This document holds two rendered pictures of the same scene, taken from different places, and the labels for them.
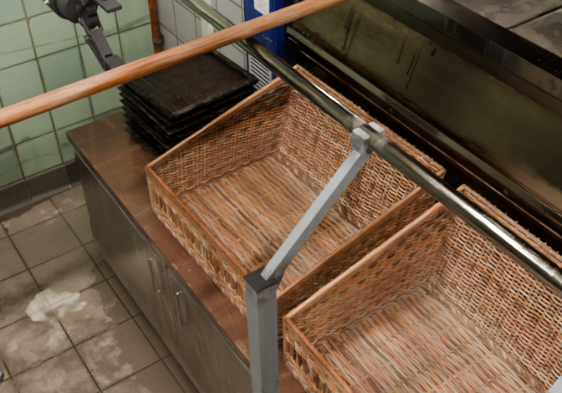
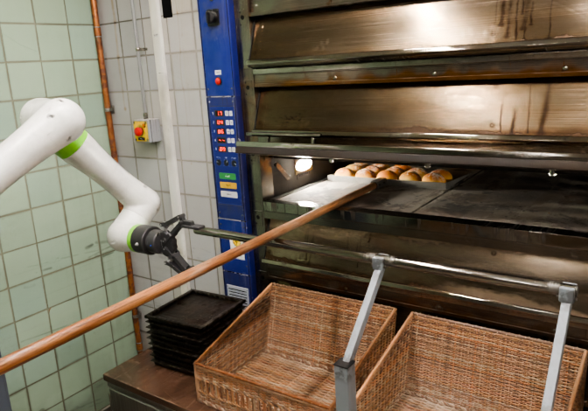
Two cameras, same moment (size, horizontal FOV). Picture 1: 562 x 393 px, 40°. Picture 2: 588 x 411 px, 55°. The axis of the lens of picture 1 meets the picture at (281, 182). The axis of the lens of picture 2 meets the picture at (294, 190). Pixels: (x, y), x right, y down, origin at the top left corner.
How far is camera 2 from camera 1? 0.70 m
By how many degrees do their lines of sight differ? 33
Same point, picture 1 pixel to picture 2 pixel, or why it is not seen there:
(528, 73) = (435, 226)
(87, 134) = (121, 371)
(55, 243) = not seen: outside the picture
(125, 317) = not seen: outside the picture
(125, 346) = not seen: outside the picture
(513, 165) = (442, 285)
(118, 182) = (162, 392)
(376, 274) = (382, 379)
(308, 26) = (276, 254)
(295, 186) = (290, 363)
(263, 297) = (349, 373)
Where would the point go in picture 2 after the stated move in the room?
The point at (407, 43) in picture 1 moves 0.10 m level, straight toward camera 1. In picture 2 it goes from (350, 241) to (358, 249)
